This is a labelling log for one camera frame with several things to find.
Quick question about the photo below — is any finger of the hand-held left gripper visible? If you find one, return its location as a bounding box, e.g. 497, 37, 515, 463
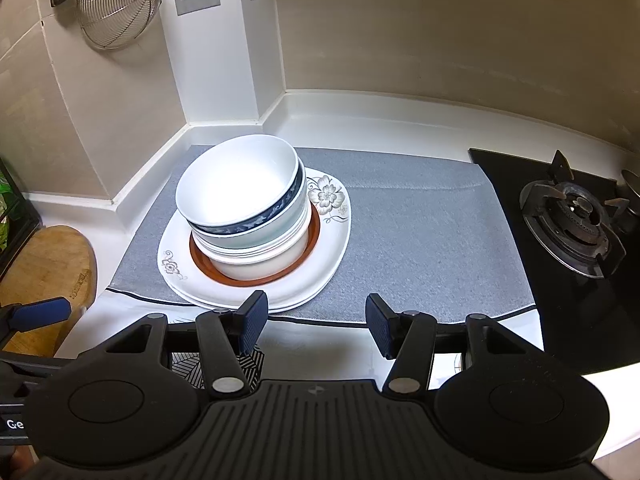
0, 297, 72, 337

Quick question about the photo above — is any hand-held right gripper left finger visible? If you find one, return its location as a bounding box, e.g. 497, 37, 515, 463
100, 290, 271, 399

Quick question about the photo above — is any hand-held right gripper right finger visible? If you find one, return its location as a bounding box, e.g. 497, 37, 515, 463
365, 293, 538, 399

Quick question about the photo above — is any white floral plate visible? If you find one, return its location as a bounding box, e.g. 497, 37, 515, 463
165, 260, 351, 312
156, 174, 352, 307

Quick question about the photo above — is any cream bowl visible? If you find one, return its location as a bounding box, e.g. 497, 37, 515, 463
200, 205, 314, 282

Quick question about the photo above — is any light blue bowl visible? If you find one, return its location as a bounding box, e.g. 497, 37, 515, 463
192, 194, 311, 252

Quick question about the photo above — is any brown plate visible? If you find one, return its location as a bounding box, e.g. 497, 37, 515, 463
188, 204, 321, 289

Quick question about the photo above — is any plain white bowl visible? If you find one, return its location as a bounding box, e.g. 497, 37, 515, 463
175, 133, 300, 226

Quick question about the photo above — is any wooden cutting board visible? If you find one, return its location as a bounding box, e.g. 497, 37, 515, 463
0, 225, 99, 359

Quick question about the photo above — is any grey mat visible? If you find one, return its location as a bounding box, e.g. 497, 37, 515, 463
107, 146, 541, 329

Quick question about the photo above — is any green snack packet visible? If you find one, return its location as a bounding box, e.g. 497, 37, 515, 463
0, 172, 16, 254

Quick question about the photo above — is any white patterned cloth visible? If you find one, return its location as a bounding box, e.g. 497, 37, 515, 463
55, 287, 546, 391

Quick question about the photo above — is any gas stove burner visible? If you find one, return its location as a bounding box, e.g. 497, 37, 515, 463
519, 149, 634, 280

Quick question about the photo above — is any grey metal vessel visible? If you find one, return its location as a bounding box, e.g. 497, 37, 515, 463
620, 169, 640, 202

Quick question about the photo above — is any black wire rack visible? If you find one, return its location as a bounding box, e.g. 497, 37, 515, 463
0, 157, 44, 281

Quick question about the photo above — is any metal wire strainer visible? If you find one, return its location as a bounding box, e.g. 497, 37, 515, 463
76, 0, 166, 52

